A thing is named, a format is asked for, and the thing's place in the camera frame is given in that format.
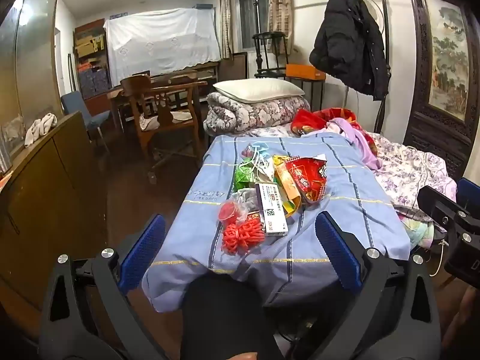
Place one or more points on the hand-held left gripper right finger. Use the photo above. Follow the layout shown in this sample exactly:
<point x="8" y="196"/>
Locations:
<point x="337" y="251"/>

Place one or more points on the pink red wrapper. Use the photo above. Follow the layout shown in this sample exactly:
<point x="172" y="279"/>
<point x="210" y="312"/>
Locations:
<point x="247" y="152"/>

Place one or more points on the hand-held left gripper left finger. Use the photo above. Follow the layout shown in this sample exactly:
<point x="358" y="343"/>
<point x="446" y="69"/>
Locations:
<point x="144" y="251"/>

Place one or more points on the white dust sheet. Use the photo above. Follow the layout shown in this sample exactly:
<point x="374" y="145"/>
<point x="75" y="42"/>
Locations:
<point x="161" y="41"/>

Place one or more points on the folded floral quilt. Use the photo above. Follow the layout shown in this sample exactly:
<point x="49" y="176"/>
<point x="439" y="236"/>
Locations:
<point x="255" y="112"/>

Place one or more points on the shelf with boxes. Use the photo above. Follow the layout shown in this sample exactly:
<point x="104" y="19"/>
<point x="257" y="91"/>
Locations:
<point x="90" y="56"/>

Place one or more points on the orange box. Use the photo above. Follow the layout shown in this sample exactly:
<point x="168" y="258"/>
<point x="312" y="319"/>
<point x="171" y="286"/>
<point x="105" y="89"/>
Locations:
<point x="303" y="71"/>

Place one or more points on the carved screen with painting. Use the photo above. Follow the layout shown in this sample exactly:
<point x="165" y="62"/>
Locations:
<point x="446" y="56"/>

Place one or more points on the blue striped table cloth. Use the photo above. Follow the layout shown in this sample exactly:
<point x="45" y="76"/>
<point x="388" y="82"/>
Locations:
<point x="243" y="270"/>

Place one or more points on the pink cloth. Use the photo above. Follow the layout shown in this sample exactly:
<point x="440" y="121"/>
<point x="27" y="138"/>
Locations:
<point x="352" y="135"/>

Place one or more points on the red foam fruit net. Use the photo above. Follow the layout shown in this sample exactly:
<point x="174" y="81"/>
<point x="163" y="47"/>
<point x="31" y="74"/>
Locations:
<point x="242" y="237"/>

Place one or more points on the red snack bag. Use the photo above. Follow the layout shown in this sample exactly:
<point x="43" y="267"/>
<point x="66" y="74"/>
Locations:
<point x="307" y="180"/>

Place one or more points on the blue face mask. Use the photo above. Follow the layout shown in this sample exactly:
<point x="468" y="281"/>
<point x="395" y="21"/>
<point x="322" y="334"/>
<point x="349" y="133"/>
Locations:
<point x="259" y="148"/>

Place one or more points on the green tea packet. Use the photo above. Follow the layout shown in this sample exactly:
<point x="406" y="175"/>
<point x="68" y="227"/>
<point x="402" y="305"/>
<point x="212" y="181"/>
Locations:
<point x="243" y="176"/>

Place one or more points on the purple floral quilt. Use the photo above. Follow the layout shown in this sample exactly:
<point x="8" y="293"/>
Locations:
<point x="405" y="172"/>

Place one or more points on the brown wooden cabinet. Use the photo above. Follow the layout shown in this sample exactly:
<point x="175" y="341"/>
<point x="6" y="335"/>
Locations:
<point x="45" y="195"/>

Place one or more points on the pastel patterned quilt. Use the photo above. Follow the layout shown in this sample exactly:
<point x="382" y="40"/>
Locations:
<point x="420" y="228"/>

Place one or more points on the window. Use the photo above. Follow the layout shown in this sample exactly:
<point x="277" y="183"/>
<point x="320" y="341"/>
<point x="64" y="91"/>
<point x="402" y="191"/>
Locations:
<point x="251" y="18"/>

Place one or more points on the blue chair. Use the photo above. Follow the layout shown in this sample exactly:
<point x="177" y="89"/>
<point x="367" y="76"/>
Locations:
<point x="80" y="107"/>

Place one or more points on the white pillow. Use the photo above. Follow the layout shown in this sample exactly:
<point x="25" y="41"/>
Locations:
<point x="258" y="88"/>

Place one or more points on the person's black trouser leg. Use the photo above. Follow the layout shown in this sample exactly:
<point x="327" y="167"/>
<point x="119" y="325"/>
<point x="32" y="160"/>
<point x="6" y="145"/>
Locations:
<point x="225" y="318"/>

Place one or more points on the white crumpled cloth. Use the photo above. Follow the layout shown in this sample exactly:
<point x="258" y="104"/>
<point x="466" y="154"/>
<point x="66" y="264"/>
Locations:
<point x="39" y="127"/>

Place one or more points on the beige curtain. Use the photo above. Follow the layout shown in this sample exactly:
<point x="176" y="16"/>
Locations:
<point x="225" y="18"/>
<point x="279" y="3"/>

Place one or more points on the electric standing fan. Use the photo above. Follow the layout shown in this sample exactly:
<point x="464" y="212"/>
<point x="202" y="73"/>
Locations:
<point x="375" y="11"/>

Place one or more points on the yellow green wrapper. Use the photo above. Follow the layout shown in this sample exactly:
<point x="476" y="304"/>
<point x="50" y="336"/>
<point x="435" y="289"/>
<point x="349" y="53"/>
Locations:
<point x="285" y="191"/>

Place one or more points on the wooden dining table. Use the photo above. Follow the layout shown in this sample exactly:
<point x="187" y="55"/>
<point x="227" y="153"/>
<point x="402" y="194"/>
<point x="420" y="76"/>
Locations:
<point x="114" y="93"/>

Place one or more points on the large glass panel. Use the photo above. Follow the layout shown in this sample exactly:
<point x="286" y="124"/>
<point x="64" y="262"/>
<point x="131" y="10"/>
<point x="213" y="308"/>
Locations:
<point x="26" y="63"/>

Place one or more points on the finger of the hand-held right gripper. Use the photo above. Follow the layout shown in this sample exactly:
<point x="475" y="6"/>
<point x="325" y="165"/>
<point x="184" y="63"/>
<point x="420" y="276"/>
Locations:
<point x="468" y="193"/>
<point x="437" y="204"/>

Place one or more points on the dark framed board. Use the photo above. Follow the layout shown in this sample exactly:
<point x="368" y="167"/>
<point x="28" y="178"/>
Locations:
<point x="234" y="67"/>

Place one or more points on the black padded jacket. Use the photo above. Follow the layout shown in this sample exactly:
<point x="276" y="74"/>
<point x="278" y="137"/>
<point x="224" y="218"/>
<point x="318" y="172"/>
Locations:
<point x="348" y="41"/>

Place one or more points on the wooden armchair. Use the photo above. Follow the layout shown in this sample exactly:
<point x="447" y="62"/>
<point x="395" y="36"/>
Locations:
<point x="165" y="110"/>

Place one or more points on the grey plastic bag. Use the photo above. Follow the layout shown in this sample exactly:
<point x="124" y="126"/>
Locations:
<point x="244" y="197"/>

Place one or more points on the black wooden chair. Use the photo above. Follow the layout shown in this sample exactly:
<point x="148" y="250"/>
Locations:
<point x="268" y="54"/>

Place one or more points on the red printed blanket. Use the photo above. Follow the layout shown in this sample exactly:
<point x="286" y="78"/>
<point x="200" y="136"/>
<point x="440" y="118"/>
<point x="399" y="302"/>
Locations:
<point x="311" y="120"/>

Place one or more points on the white labelled carton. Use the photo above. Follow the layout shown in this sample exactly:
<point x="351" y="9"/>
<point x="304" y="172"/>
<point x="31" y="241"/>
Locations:
<point x="270" y="210"/>

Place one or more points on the red plastic cup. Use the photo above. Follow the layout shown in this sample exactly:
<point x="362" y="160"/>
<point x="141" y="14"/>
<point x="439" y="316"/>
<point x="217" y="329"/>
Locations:
<point x="228" y="212"/>

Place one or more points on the white face mask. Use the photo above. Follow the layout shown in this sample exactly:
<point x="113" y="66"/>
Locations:
<point x="264" y="169"/>

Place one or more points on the white seat cushion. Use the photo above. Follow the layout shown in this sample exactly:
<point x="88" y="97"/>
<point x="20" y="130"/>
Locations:
<point x="180" y="116"/>

